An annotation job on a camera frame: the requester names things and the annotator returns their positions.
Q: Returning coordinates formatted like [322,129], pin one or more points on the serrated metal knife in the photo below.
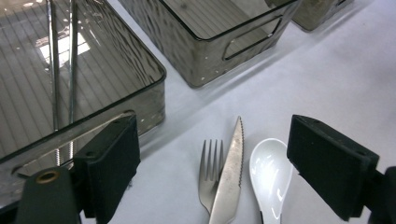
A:
[230,174]

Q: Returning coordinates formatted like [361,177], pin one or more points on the metal chopstick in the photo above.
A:
[72,62]
[53,62]

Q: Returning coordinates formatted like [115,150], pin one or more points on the metal fork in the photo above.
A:
[205,183]

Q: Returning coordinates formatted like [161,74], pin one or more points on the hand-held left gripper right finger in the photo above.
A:
[330,168]

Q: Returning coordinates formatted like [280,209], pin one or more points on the white ceramic spoon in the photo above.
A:
[267,174]

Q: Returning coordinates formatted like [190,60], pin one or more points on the smoky clear plastic bin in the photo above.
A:
[109,62]
[311,18]
[199,62]

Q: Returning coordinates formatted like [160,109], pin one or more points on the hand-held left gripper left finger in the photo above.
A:
[106,168]

